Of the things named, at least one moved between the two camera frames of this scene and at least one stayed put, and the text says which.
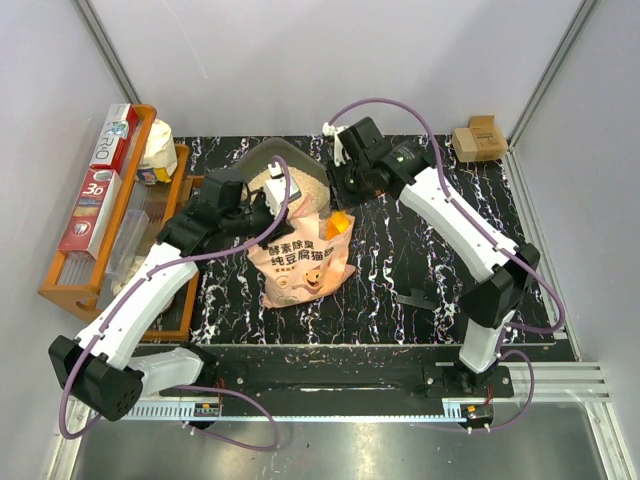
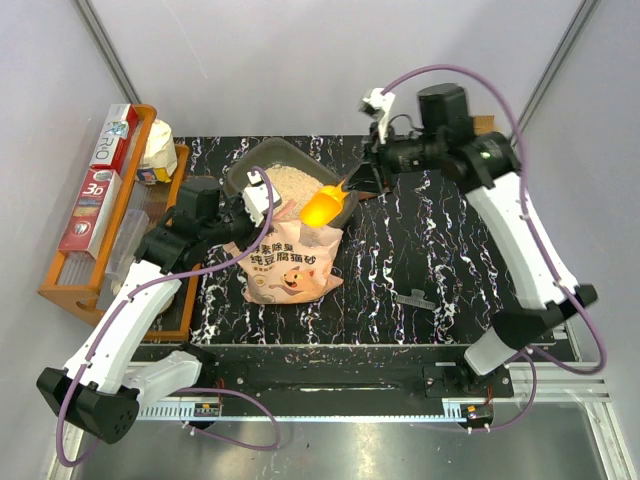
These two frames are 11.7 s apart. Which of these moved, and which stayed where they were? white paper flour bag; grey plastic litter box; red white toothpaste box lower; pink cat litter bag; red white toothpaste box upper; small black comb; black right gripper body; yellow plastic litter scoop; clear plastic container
Moved: black right gripper body; yellow plastic litter scoop; pink cat litter bag
Stayed: grey plastic litter box; small black comb; clear plastic container; white paper flour bag; red white toothpaste box lower; red white toothpaste box upper
